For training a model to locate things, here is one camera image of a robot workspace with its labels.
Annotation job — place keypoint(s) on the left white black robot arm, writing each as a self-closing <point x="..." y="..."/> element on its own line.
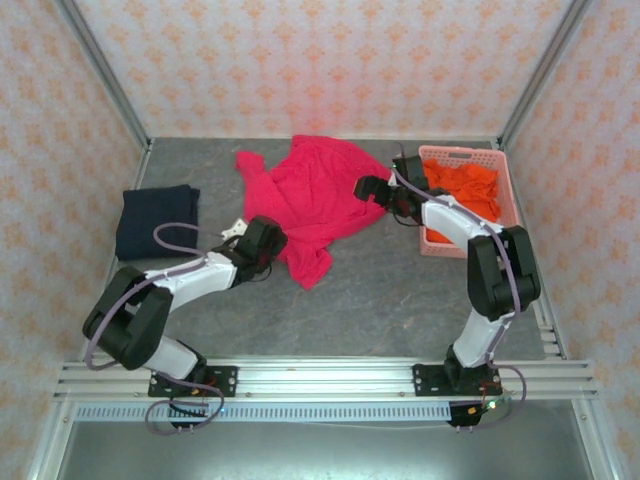
<point x="195" y="280"/>

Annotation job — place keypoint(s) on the pink plastic basket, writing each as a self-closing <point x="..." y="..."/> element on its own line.
<point x="450" y="152"/>

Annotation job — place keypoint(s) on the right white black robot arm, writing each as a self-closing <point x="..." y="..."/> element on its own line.
<point x="450" y="220"/>

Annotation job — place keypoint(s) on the folded navy t-shirt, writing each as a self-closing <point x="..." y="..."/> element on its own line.
<point x="150" y="220"/>

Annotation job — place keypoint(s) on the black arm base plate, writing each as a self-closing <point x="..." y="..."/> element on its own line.
<point x="227" y="380"/>
<point x="422" y="380"/>

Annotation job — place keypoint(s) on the aluminium mounting beam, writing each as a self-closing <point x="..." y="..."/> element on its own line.
<point x="325" y="380"/>

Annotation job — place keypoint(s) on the grey metal sheet panel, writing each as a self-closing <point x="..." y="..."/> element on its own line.
<point x="320" y="455"/>

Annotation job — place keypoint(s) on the short aluminium frame leg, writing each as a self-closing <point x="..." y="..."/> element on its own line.
<point x="50" y="445"/>
<point x="592" y="440"/>

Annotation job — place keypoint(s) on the orange t-shirt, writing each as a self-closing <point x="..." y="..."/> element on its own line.
<point x="470" y="190"/>

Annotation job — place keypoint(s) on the pink t-shirt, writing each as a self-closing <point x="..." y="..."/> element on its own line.
<point x="310" y="200"/>

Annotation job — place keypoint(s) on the aluminium frame post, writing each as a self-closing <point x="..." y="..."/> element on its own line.
<point x="105" y="70"/>
<point x="544" y="70"/>

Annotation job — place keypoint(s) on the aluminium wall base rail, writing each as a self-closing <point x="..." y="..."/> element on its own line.
<point x="425" y="136"/>

